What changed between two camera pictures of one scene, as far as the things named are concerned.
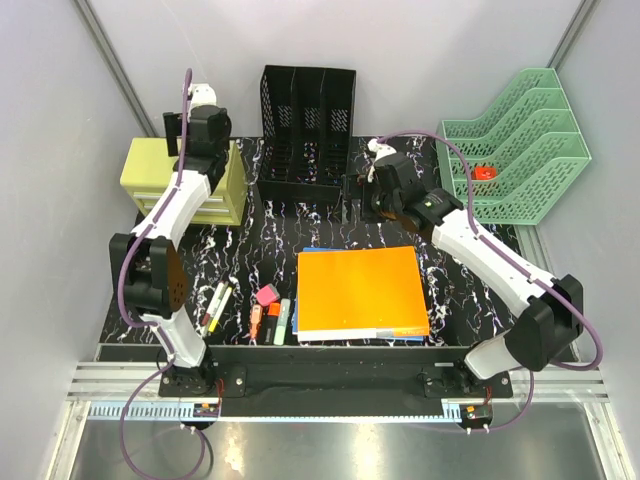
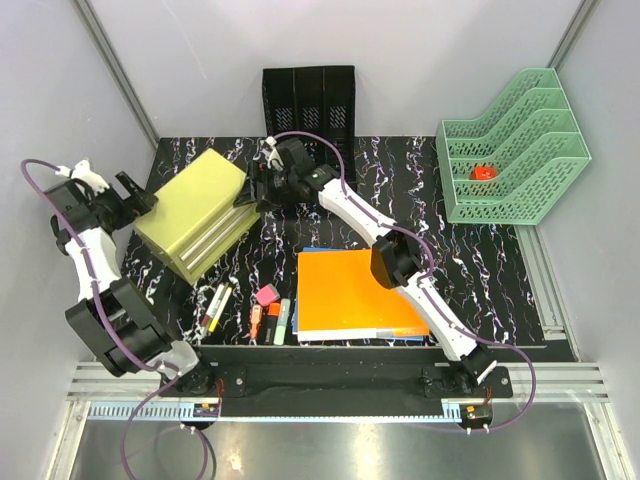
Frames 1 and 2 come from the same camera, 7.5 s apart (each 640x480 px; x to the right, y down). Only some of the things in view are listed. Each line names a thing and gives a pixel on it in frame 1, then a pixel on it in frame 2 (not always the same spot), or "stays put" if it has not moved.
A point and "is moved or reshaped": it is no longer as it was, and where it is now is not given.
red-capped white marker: [213, 304] stays put
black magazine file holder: [306, 130] stays put
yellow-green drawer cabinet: [147, 168] is moved or reshaped
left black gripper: [174, 123] → [139, 203]
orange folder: [359, 295] stays put
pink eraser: [267, 295] stays put
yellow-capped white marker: [214, 321] stays put
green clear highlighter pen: [205, 327] stays put
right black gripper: [355, 191] → [246, 194]
